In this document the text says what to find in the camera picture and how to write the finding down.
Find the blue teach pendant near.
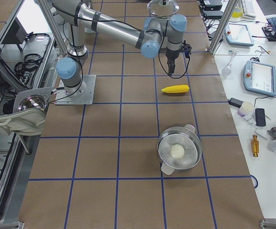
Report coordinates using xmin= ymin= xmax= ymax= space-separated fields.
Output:
xmin=243 ymin=61 xmax=276 ymax=97

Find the white steamed bun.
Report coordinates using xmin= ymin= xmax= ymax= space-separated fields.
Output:
xmin=170 ymin=144 xmax=185 ymax=159

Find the shiny metal bowl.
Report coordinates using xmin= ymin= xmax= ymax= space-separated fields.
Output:
xmin=17 ymin=94 xmax=47 ymax=112

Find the steel steamer pot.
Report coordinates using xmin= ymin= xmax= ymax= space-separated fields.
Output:
xmin=157 ymin=124 xmax=202 ymax=175

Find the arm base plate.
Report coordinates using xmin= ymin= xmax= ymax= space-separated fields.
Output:
xmin=54 ymin=74 xmax=96 ymax=105

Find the yellow corn cob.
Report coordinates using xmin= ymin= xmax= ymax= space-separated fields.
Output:
xmin=161 ymin=84 xmax=190 ymax=94

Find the gold brass fitting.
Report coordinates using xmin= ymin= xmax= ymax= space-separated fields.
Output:
xmin=251 ymin=135 xmax=259 ymax=157

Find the small white lavender cup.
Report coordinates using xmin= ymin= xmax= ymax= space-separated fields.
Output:
xmin=237 ymin=102 xmax=254 ymax=117

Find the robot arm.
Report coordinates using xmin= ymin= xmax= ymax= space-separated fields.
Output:
xmin=53 ymin=0 xmax=191 ymax=77

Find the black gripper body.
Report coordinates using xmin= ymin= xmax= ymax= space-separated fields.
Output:
xmin=181 ymin=41 xmax=192 ymax=59

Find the black power adapter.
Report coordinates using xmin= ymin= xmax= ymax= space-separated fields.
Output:
xmin=228 ymin=98 xmax=243 ymax=108

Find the glass pot lid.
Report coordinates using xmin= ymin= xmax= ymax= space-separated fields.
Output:
xmin=147 ymin=0 xmax=180 ymax=17

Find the black rectangular device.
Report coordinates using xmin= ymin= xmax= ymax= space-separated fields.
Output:
xmin=255 ymin=108 xmax=266 ymax=127

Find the blue teach pendant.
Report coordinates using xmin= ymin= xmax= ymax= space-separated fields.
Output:
xmin=243 ymin=61 xmax=276 ymax=97
xmin=225 ymin=23 xmax=254 ymax=47

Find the blue teach pendant far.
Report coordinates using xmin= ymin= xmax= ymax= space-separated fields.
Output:
xmin=225 ymin=23 xmax=254 ymax=47

